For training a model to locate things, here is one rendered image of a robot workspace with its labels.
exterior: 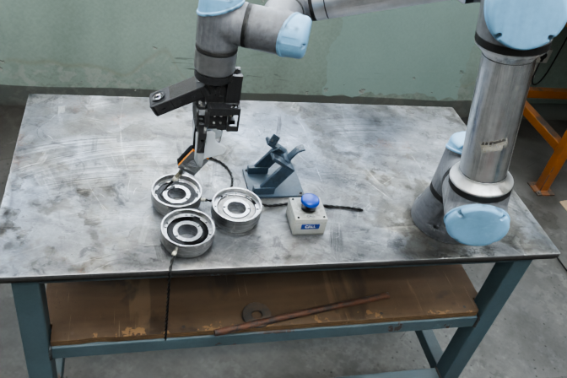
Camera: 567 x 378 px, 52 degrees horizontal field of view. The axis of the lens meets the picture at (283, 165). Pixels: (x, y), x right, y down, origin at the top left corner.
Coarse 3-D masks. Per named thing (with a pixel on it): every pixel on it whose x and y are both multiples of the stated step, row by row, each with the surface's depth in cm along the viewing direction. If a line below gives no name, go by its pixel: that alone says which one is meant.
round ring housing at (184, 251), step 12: (168, 216) 115; (180, 216) 117; (192, 216) 117; (204, 216) 117; (180, 228) 115; (192, 228) 116; (168, 240) 110; (192, 240) 112; (204, 240) 113; (180, 252) 110; (192, 252) 111
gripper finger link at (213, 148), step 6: (210, 132) 110; (210, 138) 111; (210, 144) 112; (216, 144) 112; (222, 144) 113; (204, 150) 112; (210, 150) 113; (216, 150) 113; (222, 150) 113; (198, 156) 112; (204, 156) 113; (210, 156) 114; (198, 162) 114
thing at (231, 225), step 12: (228, 192) 125; (240, 192) 125; (252, 192) 124; (216, 204) 121; (228, 204) 122; (240, 204) 123; (216, 216) 118; (240, 216) 120; (228, 228) 118; (240, 228) 118
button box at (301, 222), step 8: (296, 200) 124; (320, 200) 126; (288, 208) 125; (296, 208) 122; (304, 208) 122; (312, 208) 122; (320, 208) 123; (288, 216) 125; (296, 216) 120; (304, 216) 121; (312, 216) 121; (320, 216) 121; (296, 224) 120; (304, 224) 121; (312, 224) 121; (320, 224) 122; (296, 232) 122; (304, 232) 122; (312, 232) 123; (320, 232) 123
